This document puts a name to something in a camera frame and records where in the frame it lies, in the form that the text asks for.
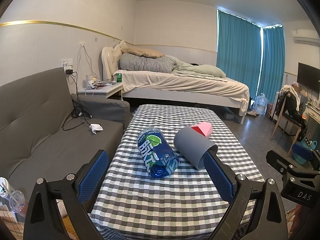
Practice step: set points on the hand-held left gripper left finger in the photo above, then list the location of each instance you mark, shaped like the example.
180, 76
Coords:
93, 175

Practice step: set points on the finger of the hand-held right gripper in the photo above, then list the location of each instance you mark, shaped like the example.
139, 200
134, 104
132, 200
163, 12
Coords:
277, 161

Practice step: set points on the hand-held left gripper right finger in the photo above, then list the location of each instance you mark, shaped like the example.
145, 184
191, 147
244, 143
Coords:
218, 177

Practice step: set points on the grey cup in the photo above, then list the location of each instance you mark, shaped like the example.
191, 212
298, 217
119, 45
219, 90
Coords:
190, 145

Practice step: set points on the clear plastic cup with straw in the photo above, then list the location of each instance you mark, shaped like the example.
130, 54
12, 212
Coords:
18, 202

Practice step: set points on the white lidded drink cup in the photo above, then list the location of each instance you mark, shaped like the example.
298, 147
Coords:
3, 188

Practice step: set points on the blue basket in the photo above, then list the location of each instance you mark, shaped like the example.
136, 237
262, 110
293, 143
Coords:
303, 153

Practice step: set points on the crumpled white tissue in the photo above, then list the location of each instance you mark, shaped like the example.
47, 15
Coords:
96, 128

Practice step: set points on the wooden chair with clothes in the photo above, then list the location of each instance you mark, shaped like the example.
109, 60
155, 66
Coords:
290, 115

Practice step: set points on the pink and red carton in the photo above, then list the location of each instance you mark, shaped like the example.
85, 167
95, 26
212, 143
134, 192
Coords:
203, 128

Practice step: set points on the clear water jug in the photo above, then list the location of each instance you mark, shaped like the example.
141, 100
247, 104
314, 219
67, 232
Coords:
261, 105

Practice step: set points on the grey checked tablecloth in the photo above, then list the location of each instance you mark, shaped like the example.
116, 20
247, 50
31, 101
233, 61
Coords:
150, 205

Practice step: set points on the blue plastic drink bottle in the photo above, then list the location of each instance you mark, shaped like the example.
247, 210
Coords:
156, 155

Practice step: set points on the grey sofa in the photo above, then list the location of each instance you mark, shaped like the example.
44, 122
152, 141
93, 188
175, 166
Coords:
37, 130

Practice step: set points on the white nightstand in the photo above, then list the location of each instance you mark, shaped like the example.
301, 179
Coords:
102, 89

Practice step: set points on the black television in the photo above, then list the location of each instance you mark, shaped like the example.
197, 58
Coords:
308, 76

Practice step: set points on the narrow teal curtain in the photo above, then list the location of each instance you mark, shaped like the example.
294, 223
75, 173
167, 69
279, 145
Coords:
271, 65

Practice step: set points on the white bed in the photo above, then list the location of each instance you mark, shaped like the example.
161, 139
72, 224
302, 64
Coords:
180, 86

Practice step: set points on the green drink can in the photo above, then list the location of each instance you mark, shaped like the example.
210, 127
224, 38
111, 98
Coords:
119, 78

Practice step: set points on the pale green blanket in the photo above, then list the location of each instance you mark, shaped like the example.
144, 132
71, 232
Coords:
200, 70

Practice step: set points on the wide teal curtain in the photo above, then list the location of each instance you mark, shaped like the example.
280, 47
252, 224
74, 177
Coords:
237, 55

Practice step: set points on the checked duvet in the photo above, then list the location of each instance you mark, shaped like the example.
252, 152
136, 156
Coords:
145, 63

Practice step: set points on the white air conditioner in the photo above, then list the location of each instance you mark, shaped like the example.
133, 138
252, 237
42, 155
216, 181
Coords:
306, 36

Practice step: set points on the beige pillow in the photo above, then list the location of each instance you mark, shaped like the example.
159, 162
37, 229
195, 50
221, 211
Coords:
143, 51

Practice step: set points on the white wall socket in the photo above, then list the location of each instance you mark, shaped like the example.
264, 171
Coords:
66, 62

